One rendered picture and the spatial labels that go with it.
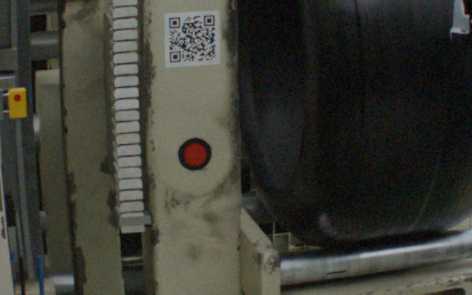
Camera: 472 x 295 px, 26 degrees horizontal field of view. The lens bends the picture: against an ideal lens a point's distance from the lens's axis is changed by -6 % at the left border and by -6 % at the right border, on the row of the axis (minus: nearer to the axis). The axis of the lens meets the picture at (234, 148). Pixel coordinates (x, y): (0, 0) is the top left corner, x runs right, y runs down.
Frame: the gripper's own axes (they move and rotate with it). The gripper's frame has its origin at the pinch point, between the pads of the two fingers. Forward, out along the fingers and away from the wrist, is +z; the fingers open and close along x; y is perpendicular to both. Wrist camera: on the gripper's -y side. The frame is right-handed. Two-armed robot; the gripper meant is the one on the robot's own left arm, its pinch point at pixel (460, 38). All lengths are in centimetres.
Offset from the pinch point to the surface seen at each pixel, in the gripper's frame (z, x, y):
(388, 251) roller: 16.8, 3.9, -31.3
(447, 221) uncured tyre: 13.4, -4.2, -27.0
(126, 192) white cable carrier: 24, 40, -21
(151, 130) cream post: 22.5, 36.2, -12.7
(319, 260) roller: 16.9, 14.5, -31.4
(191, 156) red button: 22.3, 30.8, -16.6
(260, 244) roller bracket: 16.3, 23.0, -28.1
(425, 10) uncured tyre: 1.7, 4.2, 3.6
